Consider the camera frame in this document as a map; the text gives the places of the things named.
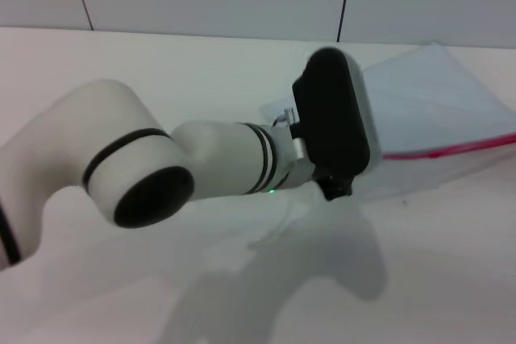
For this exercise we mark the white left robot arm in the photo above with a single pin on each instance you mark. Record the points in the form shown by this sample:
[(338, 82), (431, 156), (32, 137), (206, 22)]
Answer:
[(113, 134)]

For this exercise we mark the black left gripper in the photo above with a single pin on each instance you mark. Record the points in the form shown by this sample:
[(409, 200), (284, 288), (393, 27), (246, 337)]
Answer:
[(334, 187)]

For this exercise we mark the black vertical rod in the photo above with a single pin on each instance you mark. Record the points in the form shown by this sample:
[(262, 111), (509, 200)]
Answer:
[(344, 1)]

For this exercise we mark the silver black wrist camera box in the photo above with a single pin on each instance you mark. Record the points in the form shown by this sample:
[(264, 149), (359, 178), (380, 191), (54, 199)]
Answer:
[(330, 114)]

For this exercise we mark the clear document bag red zipper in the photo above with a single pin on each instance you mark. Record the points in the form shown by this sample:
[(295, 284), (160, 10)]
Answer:
[(435, 110)]

